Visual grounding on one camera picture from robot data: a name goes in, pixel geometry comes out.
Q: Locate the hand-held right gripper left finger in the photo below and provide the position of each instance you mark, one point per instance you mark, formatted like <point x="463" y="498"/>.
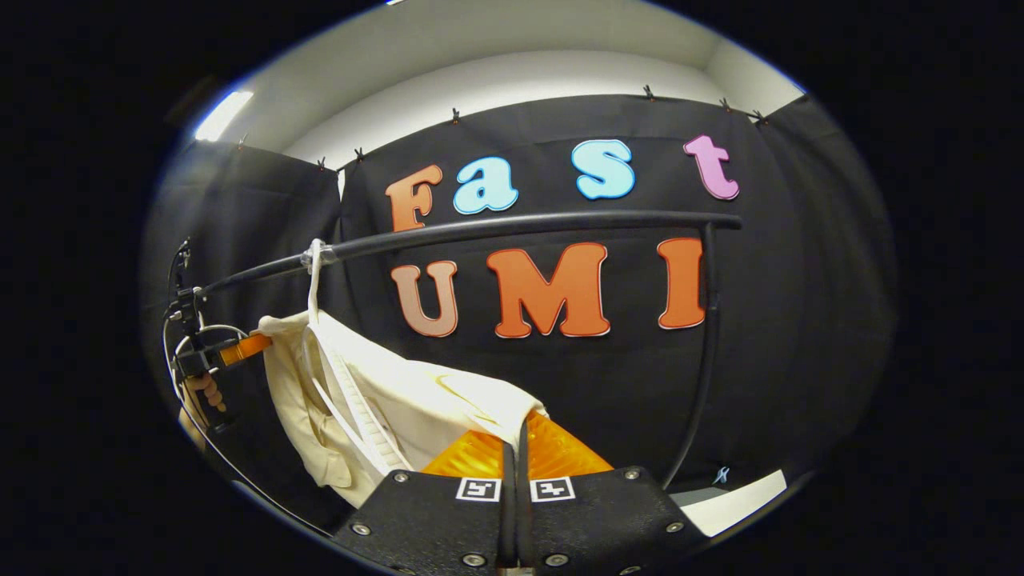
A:
<point x="432" y="520"/>

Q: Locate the ceiling strip light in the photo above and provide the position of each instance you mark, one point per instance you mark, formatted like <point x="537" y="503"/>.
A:
<point x="224" y="116"/>

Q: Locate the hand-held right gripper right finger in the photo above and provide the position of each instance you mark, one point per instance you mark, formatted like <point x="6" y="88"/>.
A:
<point x="592" y="520"/>

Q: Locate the row of small black clips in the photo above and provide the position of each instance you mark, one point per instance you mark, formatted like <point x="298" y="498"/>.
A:
<point x="454" y="116"/>

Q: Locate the cream collared shirt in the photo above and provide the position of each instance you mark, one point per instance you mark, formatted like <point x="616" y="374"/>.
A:
<point x="448" y="400"/>

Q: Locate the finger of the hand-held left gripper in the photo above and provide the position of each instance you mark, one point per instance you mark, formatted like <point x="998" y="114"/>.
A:
<point x="244" y="350"/>

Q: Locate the white clothes hanger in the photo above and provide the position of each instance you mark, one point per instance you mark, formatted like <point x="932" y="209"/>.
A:
<point x="352" y="400"/>

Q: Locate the black clothes rack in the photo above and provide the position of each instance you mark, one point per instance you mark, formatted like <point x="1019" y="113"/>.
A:
<point x="520" y="224"/>

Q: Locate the blue clip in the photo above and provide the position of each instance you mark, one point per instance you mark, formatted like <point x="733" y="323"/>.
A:
<point x="721" y="474"/>

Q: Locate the black backdrop cloth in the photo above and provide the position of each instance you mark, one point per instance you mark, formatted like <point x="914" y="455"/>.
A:
<point x="800" y="320"/>

